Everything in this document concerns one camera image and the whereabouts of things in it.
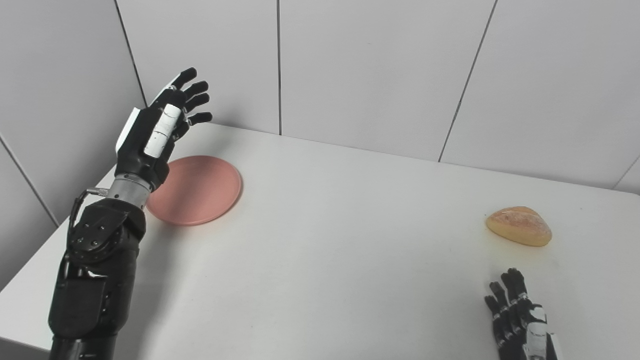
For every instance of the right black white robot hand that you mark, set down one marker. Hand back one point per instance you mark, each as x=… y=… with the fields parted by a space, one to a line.
x=522 y=330

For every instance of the golden bread roll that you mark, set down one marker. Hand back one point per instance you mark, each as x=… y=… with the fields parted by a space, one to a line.
x=520 y=226

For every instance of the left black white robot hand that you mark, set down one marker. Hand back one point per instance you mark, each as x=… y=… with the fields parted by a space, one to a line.
x=145 y=145

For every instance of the pink round plate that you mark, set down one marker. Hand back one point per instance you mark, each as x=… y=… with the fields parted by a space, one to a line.
x=200 y=190

